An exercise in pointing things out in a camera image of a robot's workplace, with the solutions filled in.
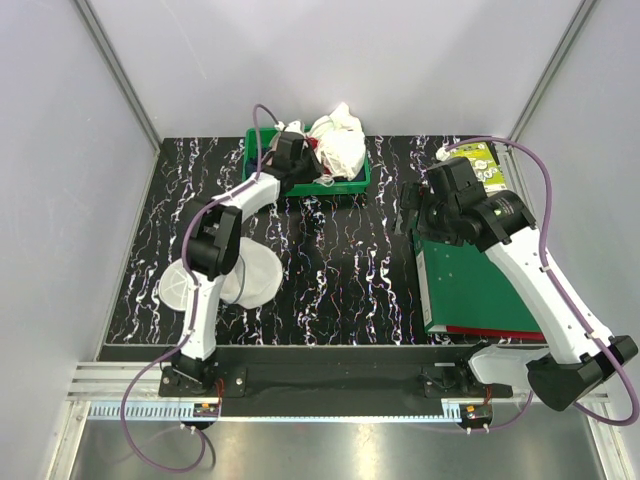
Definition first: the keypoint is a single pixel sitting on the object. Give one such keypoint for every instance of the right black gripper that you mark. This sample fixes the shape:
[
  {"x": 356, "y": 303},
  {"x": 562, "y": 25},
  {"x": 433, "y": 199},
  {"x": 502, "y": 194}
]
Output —
[{"x": 419, "y": 196}]

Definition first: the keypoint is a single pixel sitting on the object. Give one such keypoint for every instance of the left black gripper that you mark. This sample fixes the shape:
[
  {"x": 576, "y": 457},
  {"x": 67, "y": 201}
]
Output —
[{"x": 315, "y": 170}]

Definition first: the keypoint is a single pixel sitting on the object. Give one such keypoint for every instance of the white bra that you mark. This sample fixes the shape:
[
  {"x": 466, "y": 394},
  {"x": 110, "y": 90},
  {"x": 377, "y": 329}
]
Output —
[{"x": 340, "y": 145}]

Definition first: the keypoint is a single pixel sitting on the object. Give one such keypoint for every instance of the white mesh laundry bag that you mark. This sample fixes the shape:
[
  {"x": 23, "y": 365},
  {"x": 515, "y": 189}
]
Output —
[{"x": 253, "y": 281}]

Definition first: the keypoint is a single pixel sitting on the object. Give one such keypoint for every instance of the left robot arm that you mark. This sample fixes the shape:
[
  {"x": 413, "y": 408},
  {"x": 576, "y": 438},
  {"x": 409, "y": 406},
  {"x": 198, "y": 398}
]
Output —
[{"x": 212, "y": 243}]

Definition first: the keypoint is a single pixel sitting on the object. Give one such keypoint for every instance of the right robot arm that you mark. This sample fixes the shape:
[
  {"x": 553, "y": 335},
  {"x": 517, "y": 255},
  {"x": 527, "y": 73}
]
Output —
[{"x": 581, "y": 353}]

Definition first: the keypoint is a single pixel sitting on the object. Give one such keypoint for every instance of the red garment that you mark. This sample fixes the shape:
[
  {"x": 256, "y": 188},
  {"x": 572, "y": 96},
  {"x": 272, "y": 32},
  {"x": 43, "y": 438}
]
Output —
[{"x": 313, "y": 142}]

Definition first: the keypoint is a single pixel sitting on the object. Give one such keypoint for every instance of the dark blue garment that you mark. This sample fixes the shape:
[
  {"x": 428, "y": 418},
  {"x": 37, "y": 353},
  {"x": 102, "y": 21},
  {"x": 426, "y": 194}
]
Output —
[{"x": 250, "y": 163}]

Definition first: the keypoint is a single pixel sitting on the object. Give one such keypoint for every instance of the green plastic basket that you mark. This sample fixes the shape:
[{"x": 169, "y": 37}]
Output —
[{"x": 358, "y": 185}]

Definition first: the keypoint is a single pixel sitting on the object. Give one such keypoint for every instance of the green cover book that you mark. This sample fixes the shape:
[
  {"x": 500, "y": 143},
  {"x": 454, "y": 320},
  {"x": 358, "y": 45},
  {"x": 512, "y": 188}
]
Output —
[{"x": 485, "y": 166}]

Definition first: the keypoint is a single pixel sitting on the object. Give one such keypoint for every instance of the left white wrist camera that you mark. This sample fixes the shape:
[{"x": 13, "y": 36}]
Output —
[{"x": 296, "y": 126}]

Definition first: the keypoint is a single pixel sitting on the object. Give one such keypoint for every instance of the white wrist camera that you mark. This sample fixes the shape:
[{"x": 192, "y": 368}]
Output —
[
  {"x": 443, "y": 154},
  {"x": 296, "y": 126}
]

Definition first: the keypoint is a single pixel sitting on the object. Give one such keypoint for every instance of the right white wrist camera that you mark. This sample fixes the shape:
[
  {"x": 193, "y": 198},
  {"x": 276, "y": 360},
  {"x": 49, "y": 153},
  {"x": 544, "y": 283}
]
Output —
[{"x": 443, "y": 154}]

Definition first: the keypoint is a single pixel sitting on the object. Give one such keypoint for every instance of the green ring binder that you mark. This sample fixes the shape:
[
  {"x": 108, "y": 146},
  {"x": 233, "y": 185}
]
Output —
[{"x": 462, "y": 292}]

